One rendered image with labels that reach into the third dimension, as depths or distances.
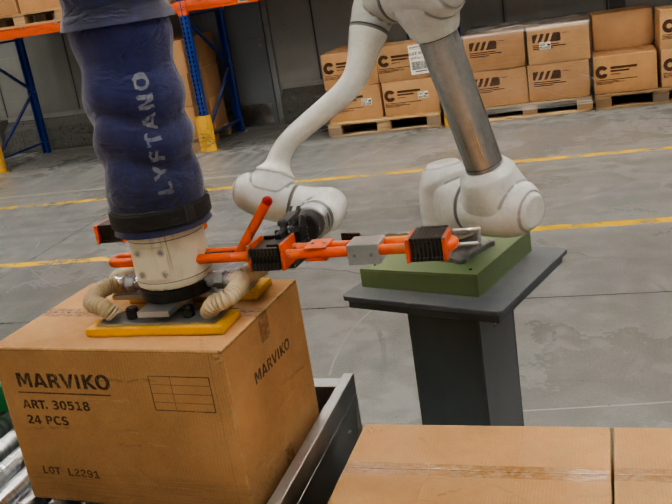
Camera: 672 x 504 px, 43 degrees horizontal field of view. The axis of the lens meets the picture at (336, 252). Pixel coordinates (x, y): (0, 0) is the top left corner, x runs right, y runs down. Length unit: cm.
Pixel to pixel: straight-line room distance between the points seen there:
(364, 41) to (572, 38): 665
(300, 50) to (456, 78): 845
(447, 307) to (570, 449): 52
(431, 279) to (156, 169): 91
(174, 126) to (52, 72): 1014
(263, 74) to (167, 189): 887
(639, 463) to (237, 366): 88
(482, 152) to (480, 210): 16
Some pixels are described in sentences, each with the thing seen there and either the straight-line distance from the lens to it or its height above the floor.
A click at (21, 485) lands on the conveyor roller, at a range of 238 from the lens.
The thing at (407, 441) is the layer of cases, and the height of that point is 54.
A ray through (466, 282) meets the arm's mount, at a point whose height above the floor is 79.
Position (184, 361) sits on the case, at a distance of 182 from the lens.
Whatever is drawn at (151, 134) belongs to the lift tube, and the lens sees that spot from 183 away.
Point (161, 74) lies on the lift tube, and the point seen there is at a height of 149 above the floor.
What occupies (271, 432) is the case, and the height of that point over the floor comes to 68.
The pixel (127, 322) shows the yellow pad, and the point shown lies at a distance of 196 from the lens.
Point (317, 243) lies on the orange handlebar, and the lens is 183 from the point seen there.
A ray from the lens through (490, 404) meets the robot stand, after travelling 259.
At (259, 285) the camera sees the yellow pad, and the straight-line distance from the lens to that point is 203.
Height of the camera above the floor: 163
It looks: 18 degrees down
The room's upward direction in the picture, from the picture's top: 9 degrees counter-clockwise
